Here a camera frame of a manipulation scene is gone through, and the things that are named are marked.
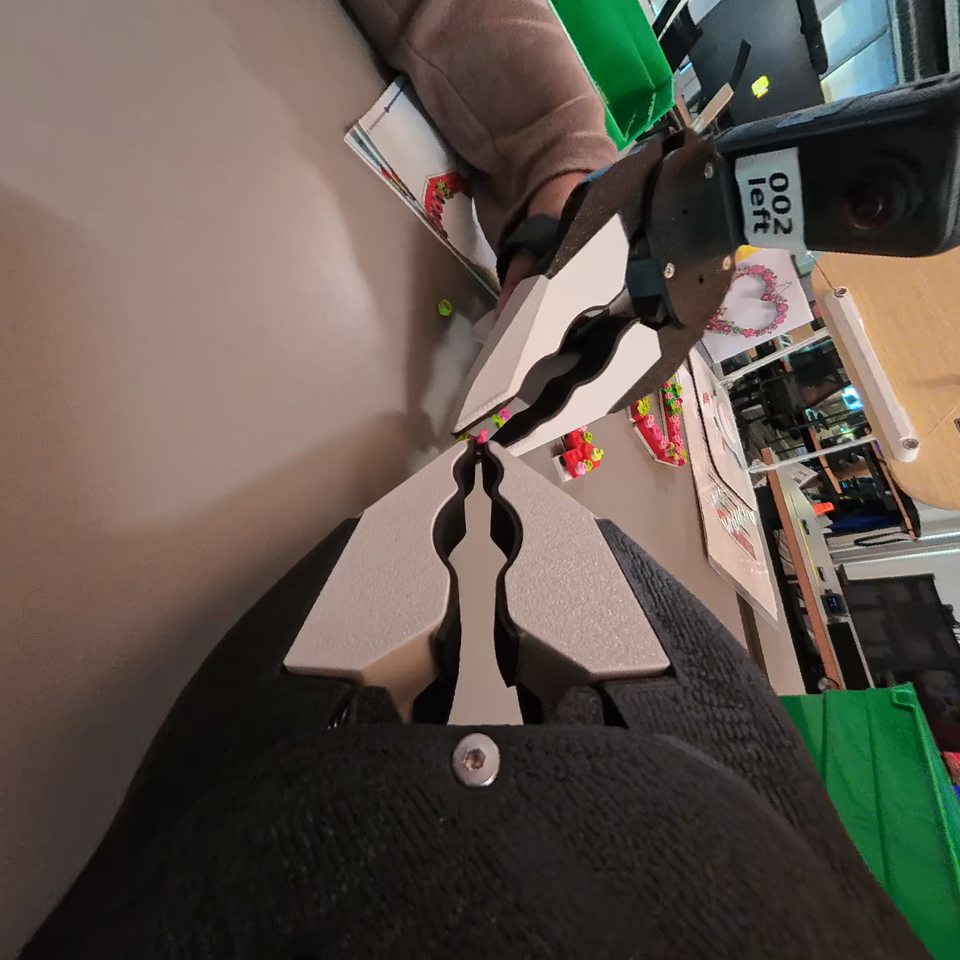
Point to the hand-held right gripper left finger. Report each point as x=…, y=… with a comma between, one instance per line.
x=375, y=600

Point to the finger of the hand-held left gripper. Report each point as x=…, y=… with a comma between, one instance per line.
x=547, y=315
x=600, y=375

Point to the black cabinet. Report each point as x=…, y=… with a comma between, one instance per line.
x=900, y=637

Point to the white printed board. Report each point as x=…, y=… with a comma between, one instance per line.
x=731, y=510

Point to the green plastic bin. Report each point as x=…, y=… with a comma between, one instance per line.
x=607, y=60
x=877, y=810

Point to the lego instruction booklet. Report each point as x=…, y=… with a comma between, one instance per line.
x=405, y=142

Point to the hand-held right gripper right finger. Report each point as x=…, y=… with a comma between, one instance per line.
x=577, y=600

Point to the person's left hand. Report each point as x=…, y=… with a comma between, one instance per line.
x=559, y=199

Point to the person's left forearm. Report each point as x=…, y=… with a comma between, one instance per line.
x=495, y=90

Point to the small red lego assembly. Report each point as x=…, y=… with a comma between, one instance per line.
x=577, y=454

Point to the white bar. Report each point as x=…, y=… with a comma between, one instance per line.
x=870, y=367

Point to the lego set box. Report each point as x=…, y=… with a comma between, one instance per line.
x=757, y=300

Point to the red lego heart build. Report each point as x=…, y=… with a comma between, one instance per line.
x=660, y=439

